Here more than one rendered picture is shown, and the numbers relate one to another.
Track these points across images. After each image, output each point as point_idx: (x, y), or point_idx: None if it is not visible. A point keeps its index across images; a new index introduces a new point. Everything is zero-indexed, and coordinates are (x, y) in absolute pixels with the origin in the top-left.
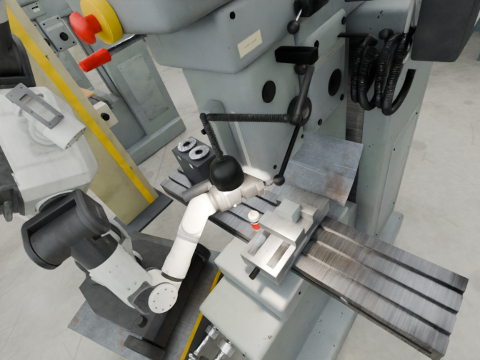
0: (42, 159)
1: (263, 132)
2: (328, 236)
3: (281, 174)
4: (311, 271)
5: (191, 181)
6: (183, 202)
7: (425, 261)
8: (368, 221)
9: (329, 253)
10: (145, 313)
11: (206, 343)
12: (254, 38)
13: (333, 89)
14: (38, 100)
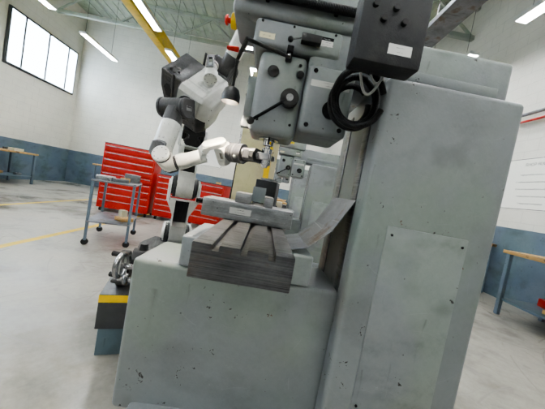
0: (198, 85)
1: (259, 88)
2: (263, 227)
3: (253, 117)
4: (224, 221)
5: None
6: None
7: (288, 247)
8: (336, 327)
9: (247, 226)
10: (148, 150)
11: None
12: (270, 35)
13: (327, 112)
14: (212, 59)
